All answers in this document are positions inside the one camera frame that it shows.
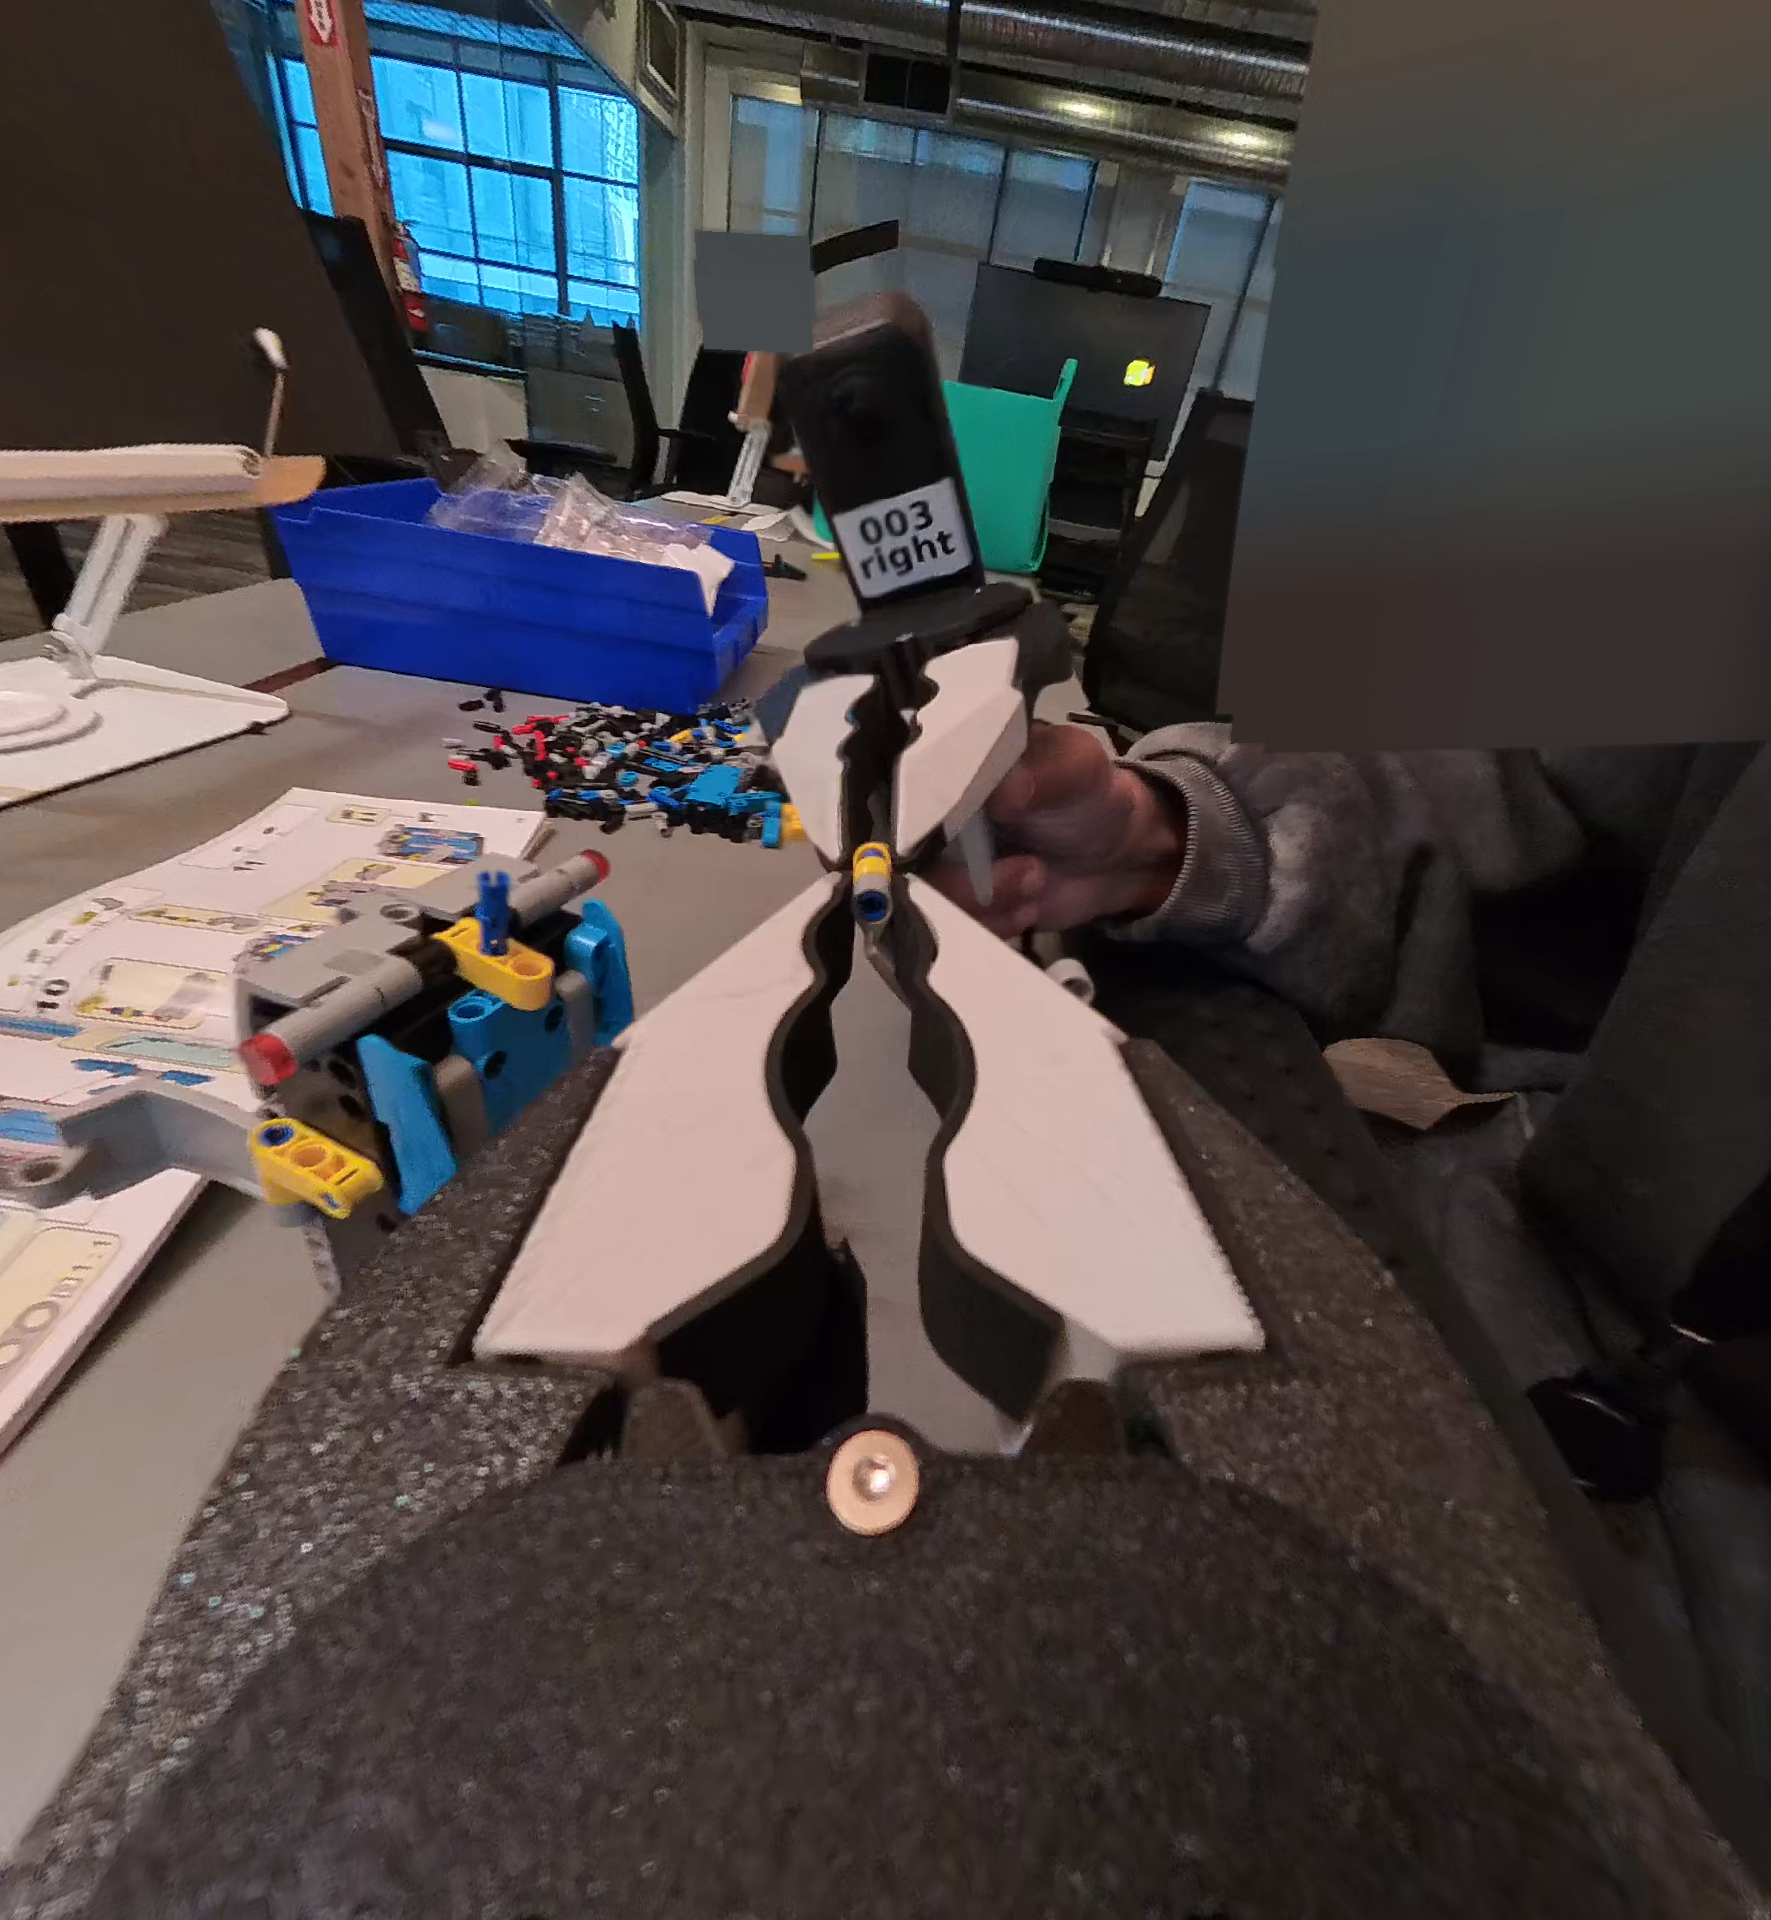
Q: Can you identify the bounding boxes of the black office chair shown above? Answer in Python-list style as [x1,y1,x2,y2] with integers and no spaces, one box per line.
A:
[510,318,749,501]
[1083,386,1257,740]

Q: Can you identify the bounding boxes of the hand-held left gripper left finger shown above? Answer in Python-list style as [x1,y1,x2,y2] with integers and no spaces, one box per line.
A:
[474,874,871,1455]

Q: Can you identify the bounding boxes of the clear plastic bags in bin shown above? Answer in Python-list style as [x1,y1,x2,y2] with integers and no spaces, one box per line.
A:
[428,468,740,582]

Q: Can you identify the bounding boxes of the grey desk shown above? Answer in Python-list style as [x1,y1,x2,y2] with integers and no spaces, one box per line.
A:
[0,495,1127,1920]

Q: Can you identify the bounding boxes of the blue storage bin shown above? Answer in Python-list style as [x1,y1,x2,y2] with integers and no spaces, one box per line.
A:
[270,481,769,720]

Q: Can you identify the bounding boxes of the teal green panel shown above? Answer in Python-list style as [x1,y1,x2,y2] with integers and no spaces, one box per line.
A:
[945,357,1079,576]

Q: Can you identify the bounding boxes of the pile of building pieces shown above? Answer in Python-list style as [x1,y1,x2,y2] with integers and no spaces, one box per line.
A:
[442,687,807,846]

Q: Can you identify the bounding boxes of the black round disc on cord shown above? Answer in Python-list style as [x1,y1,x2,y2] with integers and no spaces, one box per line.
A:
[1527,1320,1715,1503]

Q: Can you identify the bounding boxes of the black monitor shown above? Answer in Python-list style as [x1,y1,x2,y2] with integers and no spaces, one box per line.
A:
[959,258,1213,433]

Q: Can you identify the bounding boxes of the person's right hand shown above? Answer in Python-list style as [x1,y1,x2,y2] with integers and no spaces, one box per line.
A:
[975,720,1189,945]

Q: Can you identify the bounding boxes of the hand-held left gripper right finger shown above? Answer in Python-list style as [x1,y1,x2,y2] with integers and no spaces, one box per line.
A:
[891,877,1265,1458]

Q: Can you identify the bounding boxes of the dark partition panel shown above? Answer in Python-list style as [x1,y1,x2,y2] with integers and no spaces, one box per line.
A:
[0,0,410,457]

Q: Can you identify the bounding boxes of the wooden post with red label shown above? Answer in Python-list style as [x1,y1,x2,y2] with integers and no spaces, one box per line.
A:
[298,0,418,337]

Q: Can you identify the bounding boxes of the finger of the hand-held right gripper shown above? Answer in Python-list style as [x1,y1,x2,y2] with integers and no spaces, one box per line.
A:
[881,637,1031,868]
[769,675,887,872]

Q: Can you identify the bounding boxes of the building instruction booklet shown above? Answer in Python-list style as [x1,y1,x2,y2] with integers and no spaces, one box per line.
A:
[0,794,552,1536]

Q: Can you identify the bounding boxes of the blue and black brick model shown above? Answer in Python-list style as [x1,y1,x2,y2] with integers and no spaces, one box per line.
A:
[236,846,636,1228]

